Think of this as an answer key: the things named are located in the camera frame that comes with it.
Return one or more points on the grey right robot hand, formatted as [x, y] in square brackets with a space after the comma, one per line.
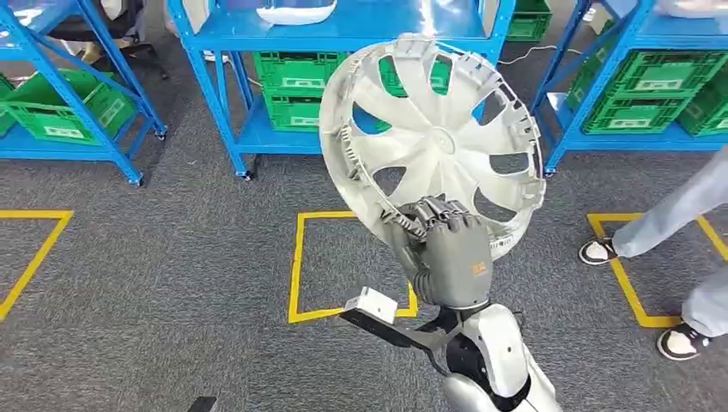
[455, 267]

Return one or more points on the silver wheel hubcap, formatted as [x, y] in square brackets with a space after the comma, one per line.
[432, 142]

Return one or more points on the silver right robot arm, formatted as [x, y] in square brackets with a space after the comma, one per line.
[495, 364]

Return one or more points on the white and black shoe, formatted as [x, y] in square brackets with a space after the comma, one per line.
[679, 344]
[596, 252]

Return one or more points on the yellow floor tape square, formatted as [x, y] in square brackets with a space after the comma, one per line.
[625, 284]
[296, 267]

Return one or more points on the blue metal shelf rack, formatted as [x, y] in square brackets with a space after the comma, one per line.
[273, 139]
[62, 150]
[637, 142]

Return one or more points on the white plastic car part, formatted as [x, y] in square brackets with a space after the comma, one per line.
[296, 12]
[691, 7]

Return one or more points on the black office chair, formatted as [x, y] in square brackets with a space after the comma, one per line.
[102, 28]

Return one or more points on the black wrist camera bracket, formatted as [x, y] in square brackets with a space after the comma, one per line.
[398, 335]

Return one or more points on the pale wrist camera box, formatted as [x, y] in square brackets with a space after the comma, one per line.
[372, 304]

